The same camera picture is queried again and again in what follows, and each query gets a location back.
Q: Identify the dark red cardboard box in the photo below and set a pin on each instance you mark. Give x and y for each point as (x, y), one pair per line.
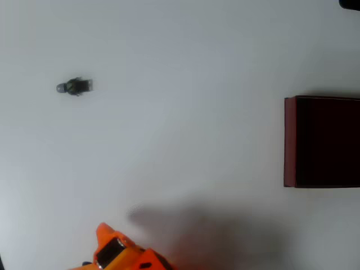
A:
(326, 143)

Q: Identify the orange camera mount with camera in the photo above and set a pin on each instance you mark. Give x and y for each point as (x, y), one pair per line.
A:
(112, 253)

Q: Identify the black object at corner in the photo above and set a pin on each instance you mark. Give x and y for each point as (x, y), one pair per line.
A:
(351, 4)

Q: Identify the small dark toy figure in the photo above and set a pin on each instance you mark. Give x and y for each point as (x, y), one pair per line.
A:
(76, 85)

